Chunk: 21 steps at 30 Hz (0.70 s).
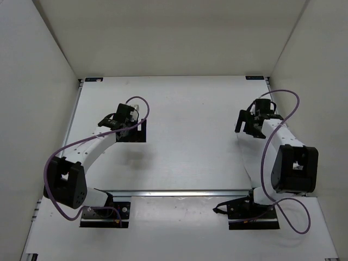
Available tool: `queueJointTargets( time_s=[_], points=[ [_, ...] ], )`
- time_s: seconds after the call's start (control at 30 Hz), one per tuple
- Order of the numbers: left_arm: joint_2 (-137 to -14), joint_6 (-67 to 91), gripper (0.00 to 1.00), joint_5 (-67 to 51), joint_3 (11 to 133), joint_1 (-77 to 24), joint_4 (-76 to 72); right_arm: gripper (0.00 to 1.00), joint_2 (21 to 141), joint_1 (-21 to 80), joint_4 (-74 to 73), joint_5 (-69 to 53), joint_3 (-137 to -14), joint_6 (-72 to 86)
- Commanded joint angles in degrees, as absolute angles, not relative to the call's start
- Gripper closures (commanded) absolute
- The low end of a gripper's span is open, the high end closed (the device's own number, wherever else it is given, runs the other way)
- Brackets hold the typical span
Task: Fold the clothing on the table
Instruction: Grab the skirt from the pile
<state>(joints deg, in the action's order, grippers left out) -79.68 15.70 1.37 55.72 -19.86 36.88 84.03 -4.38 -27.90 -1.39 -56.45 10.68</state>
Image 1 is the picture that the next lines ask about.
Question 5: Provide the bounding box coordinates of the white skirt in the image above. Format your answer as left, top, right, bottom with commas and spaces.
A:
237, 133, 259, 188

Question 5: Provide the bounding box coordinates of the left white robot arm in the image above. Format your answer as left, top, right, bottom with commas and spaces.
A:
43, 103, 146, 218

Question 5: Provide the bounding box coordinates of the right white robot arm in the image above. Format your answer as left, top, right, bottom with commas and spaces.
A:
235, 98, 319, 218

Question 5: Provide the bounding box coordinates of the right blue corner label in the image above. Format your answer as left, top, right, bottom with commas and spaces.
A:
245, 76, 264, 80

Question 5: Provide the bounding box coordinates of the blue corner label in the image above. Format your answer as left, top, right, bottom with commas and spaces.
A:
84, 77, 103, 82
245, 76, 264, 80

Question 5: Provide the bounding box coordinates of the left blue corner label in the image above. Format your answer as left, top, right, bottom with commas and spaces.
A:
84, 77, 103, 82

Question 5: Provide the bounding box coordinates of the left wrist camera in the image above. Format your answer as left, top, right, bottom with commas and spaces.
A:
130, 104, 140, 121

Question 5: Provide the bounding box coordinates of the aluminium table rail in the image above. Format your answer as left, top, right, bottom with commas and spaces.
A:
108, 190, 248, 197

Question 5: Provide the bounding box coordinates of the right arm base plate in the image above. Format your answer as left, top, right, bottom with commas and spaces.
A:
213, 196, 280, 231

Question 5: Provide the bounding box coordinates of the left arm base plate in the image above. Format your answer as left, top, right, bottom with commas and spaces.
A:
79, 201, 131, 228

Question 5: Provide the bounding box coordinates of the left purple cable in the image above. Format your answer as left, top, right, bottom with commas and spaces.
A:
43, 96, 150, 221

